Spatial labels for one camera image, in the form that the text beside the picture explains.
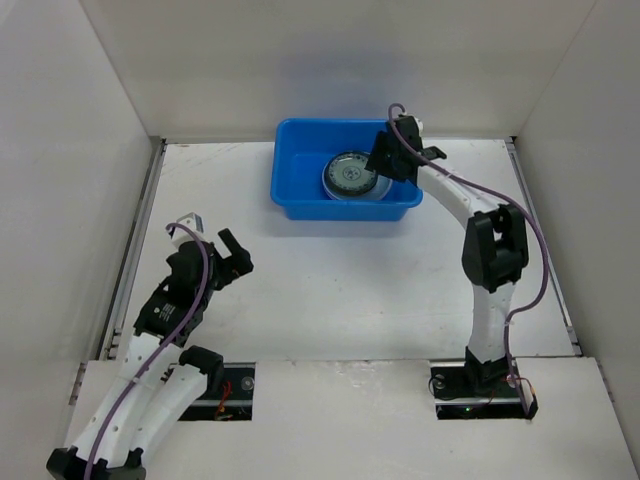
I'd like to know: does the light blue plastic plate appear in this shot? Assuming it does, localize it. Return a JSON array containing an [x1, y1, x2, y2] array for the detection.
[[325, 174, 392, 201]]

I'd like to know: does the blue white plate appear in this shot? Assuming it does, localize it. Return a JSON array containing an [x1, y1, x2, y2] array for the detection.
[[322, 151, 378, 198]]

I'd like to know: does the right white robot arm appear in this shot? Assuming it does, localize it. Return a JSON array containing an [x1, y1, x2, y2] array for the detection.
[[366, 114, 529, 397]]

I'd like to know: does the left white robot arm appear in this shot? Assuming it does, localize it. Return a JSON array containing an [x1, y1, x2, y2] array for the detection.
[[46, 222, 254, 479]]

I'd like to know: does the blue plastic bin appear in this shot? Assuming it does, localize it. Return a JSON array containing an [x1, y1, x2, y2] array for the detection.
[[270, 118, 423, 222]]

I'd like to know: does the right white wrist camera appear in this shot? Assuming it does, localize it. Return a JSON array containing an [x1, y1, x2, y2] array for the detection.
[[413, 116, 424, 136]]

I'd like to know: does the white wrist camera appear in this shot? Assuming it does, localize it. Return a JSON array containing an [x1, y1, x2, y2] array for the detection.
[[166, 212, 205, 250], [413, 116, 424, 136]]

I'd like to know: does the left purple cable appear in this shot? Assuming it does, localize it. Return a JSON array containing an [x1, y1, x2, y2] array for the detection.
[[82, 222, 210, 480]]

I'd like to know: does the purple cable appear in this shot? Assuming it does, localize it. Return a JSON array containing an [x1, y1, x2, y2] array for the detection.
[[387, 103, 549, 416], [82, 222, 210, 480]]

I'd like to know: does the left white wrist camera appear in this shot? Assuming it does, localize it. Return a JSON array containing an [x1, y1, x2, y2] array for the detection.
[[166, 212, 205, 250]]

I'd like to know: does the left aluminium rail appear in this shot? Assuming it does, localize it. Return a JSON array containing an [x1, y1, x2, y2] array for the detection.
[[90, 136, 167, 360]]

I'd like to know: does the aluminium rail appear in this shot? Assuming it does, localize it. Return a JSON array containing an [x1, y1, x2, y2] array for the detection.
[[505, 136, 584, 357], [90, 136, 167, 360]]

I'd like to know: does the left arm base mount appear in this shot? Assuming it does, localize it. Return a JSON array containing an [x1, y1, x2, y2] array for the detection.
[[179, 363, 256, 422]]

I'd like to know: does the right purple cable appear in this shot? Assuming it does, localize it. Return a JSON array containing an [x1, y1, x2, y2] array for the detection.
[[387, 103, 549, 416]]

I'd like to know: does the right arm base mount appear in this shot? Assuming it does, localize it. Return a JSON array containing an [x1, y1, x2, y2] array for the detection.
[[428, 361, 539, 420]]

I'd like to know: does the right aluminium rail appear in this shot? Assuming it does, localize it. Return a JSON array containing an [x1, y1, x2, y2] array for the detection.
[[505, 136, 584, 357]]

